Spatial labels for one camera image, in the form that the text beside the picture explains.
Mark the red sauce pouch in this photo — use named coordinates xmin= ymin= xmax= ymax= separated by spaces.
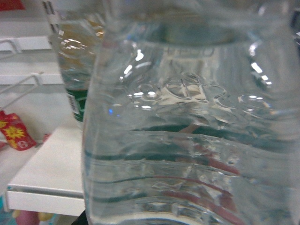
xmin=0 ymin=111 xmax=37 ymax=151

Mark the white wire display hook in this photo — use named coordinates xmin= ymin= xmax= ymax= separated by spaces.
xmin=0 ymin=73 xmax=43 ymax=111

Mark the white upper shelf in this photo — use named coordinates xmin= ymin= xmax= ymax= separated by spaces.
xmin=5 ymin=126 xmax=85 ymax=216

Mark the clear water bottle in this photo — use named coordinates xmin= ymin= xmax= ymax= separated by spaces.
xmin=82 ymin=0 xmax=300 ymax=225
xmin=53 ymin=9 xmax=104 ymax=128

